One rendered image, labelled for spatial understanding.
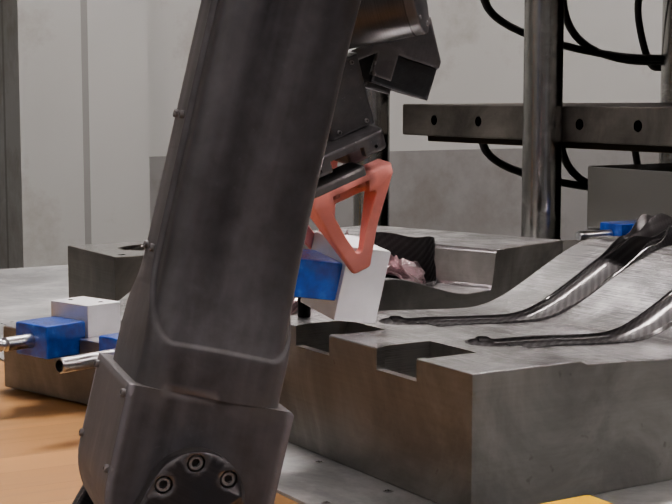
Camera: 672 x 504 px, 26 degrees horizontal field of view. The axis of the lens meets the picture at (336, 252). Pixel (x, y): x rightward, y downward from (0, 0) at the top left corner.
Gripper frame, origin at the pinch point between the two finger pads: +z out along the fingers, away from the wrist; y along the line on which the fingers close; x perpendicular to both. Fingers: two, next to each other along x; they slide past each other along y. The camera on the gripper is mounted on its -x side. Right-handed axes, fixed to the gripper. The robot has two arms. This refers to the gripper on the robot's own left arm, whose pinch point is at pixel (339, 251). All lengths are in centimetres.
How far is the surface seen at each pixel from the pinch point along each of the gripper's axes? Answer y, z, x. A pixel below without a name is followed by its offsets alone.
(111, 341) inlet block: 15.0, 5.6, 13.9
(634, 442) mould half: -19.9, 12.5, -7.7
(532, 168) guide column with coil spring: 70, 34, -65
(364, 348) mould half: -7.3, 4.0, 3.6
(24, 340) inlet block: 23.8, 6.1, 18.5
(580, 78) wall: 240, 96, -203
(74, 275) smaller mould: 78, 24, -1
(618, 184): 57, 35, -69
